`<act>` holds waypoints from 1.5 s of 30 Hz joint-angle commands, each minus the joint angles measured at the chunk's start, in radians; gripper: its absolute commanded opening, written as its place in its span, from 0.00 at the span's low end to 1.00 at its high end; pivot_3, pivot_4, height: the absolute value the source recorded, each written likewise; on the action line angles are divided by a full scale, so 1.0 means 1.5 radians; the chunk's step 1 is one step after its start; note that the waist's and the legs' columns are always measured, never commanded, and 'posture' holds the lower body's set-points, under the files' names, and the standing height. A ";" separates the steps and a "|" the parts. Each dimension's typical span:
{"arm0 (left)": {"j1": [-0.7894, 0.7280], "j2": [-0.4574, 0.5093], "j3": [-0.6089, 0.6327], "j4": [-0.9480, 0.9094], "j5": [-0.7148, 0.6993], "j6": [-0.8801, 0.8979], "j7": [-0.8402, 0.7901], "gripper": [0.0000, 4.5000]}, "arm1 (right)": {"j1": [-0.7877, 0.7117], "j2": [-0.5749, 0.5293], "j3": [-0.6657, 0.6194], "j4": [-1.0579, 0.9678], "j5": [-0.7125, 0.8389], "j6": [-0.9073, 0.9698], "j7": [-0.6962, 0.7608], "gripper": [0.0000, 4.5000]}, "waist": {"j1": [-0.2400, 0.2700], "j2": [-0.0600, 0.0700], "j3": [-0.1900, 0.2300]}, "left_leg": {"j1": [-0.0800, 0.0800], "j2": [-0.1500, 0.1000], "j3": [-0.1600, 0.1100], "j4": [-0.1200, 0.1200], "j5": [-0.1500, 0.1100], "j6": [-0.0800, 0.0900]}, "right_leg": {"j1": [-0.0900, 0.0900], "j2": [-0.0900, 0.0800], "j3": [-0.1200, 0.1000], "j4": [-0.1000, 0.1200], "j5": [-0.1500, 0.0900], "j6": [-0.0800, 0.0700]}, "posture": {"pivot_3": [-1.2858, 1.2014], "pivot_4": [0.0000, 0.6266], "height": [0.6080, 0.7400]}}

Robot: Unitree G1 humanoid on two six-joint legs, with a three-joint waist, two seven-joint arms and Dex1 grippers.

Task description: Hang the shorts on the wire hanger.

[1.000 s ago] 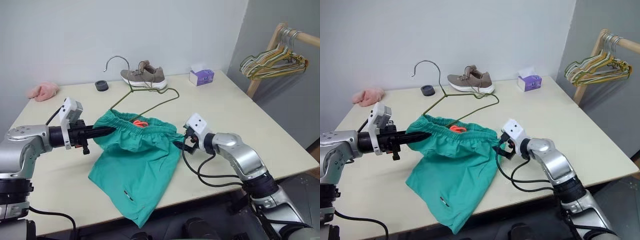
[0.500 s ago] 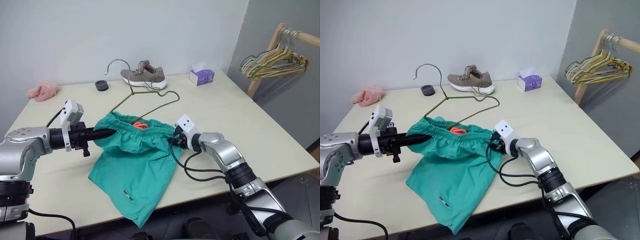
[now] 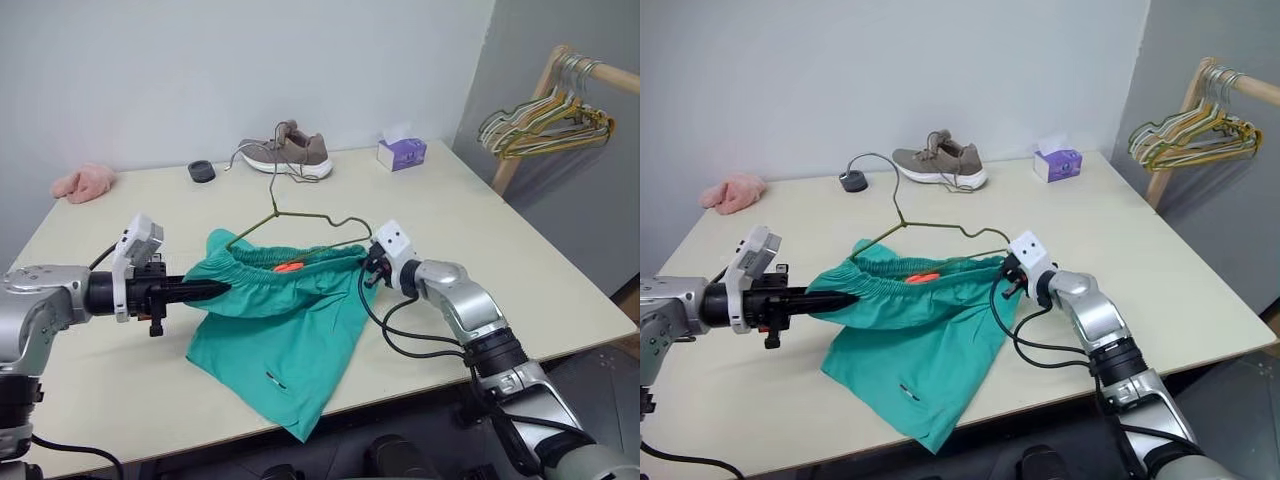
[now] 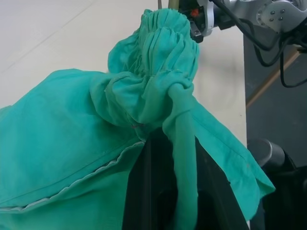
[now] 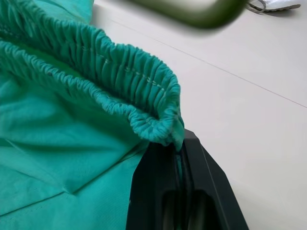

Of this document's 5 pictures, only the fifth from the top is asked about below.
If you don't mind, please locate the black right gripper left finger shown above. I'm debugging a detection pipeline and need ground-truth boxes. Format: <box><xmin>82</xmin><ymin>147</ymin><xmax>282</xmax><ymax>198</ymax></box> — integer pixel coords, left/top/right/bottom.
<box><xmin>125</xmin><ymin>141</ymin><xmax>186</xmax><ymax>230</ymax></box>

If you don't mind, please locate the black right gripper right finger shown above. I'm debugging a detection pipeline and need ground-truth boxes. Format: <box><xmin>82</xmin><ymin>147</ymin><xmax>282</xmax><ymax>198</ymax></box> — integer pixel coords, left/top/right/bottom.
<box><xmin>179</xmin><ymin>129</ymin><xmax>249</xmax><ymax>230</ymax></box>

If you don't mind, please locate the green cloth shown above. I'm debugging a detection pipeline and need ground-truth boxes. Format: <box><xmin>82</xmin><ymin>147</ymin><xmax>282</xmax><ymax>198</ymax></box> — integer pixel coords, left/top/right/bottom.
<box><xmin>0</xmin><ymin>0</ymin><xmax>186</xmax><ymax>230</ymax></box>

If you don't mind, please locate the olive green blurred bar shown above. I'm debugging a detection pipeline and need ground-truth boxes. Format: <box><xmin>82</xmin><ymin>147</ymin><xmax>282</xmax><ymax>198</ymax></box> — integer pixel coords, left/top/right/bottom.
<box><xmin>124</xmin><ymin>0</ymin><xmax>251</xmax><ymax>31</ymax></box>

